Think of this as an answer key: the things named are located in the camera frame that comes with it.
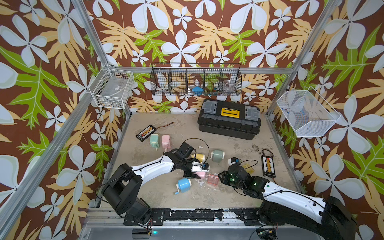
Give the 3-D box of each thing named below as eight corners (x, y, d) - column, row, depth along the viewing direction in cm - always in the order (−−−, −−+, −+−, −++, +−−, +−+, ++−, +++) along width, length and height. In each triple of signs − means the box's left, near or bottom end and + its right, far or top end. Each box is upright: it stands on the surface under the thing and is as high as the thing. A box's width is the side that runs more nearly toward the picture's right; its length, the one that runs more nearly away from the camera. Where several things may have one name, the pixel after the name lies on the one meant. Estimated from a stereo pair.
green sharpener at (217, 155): (210, 163, 95) (212, 156, 89) (210, 156, 98) (211, 149, 92) (223, 163, 95) (225, 156, 89) (222, 156, 98) (224, 149, 92)
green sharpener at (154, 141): (150, 150, 100) (148, 145, 95) (152, 139, 106) (150, 133, 101) (159, 150, 100) (157, 145, 95) (160, 139, 106) (159, 133, 101)
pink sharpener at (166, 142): (161, 152, 100) (160, 147, 94) (163, 140, 106) (162, 134, 101) (170, 152, 100) (168, 147, 94) (171, 140, 106) (170, 134, 101)
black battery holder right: (262, 176, 90) (264, 174, 88) (261, 156, 98) (262, 154, 97) (275, 178, 89) (276, 177, 87) (272, 158, 97) (273, 156, 96)
